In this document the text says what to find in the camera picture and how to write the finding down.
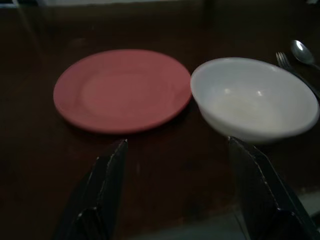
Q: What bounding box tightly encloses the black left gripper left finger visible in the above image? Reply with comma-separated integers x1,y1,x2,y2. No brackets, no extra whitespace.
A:
52,138,129,240

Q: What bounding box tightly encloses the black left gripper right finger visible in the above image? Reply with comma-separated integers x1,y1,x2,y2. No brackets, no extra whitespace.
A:
227,136,320,240

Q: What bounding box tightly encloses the white bowl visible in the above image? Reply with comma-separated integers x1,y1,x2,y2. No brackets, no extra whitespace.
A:
190,57,320,145

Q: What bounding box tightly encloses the red round plate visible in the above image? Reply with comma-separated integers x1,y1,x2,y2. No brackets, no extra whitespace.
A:
52,49,193,135

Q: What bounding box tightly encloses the silver fork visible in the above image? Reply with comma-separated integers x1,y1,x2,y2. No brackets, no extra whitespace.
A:
275,51,320,99

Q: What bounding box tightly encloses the silver spoon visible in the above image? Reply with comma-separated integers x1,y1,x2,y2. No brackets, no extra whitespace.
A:
290,39,320,69

